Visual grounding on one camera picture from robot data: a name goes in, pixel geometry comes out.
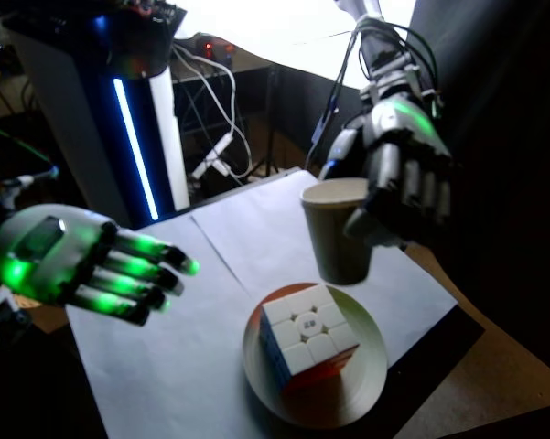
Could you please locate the white paper cup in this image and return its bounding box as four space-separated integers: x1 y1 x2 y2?
299 177 375 285

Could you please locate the black metal stand frame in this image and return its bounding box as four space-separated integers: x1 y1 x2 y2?
171 63 280 179

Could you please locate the thin cable with inline connector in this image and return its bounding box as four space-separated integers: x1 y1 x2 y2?
304 17 362 170

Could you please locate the black box with red light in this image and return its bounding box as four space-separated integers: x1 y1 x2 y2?
182 34 239 70

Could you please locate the white power strip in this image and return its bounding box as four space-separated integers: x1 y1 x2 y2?
190 132 234 179

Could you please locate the white cable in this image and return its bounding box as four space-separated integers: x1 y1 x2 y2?
171 43 255 179

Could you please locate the white paper sheet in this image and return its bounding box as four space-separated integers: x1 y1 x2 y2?
190 168 458 367
66 217 303 439

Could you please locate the white paper plate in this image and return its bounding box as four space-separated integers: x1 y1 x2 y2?
242 282 389 429

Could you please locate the black column with blue light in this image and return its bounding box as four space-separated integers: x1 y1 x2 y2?
4 0 191 220

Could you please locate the Rubik's cube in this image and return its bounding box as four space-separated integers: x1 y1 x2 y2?
258 283 361 395

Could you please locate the black backdrop cloth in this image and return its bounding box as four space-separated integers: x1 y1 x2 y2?
409 0 550 380

